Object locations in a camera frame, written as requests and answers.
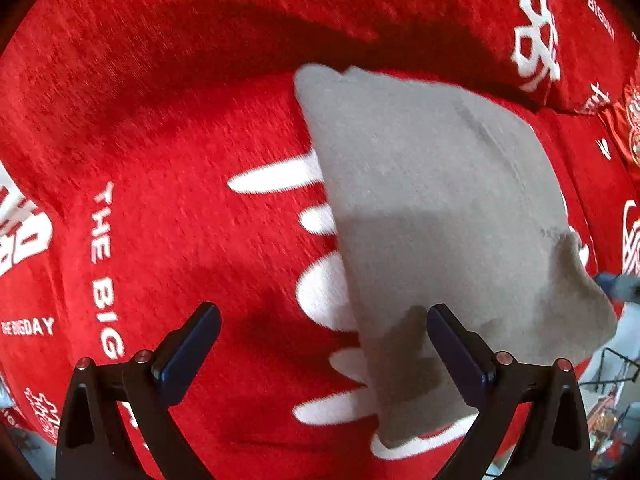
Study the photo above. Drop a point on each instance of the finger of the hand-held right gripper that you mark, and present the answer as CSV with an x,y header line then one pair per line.
x,y
612,282

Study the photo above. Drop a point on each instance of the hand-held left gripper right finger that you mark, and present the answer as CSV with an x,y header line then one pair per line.
x,y
456,360

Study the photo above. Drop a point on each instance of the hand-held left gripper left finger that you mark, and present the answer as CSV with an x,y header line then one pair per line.
x,y
190,360

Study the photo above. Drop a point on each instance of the grey small garment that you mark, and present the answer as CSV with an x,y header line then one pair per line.
x,y
425,185

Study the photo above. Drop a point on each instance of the red printed pillow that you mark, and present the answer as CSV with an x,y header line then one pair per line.
x,y
631,120
632,240

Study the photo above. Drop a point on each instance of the red printed blanket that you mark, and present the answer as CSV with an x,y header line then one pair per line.
x,y
150,110

